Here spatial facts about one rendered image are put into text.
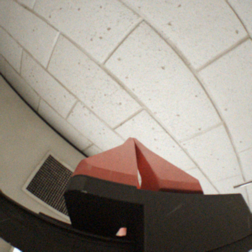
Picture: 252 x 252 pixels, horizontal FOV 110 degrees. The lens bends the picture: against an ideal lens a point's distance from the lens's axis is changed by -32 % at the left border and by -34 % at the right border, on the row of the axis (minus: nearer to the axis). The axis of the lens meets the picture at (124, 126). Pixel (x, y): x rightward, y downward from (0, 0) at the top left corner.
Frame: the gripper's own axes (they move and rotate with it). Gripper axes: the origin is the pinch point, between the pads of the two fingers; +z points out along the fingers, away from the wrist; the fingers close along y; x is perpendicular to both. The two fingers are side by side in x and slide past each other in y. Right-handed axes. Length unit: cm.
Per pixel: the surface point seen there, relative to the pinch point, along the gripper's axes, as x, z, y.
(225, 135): 7, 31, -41
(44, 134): 46, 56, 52
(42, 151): 53, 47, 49
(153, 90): -0.1, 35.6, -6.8
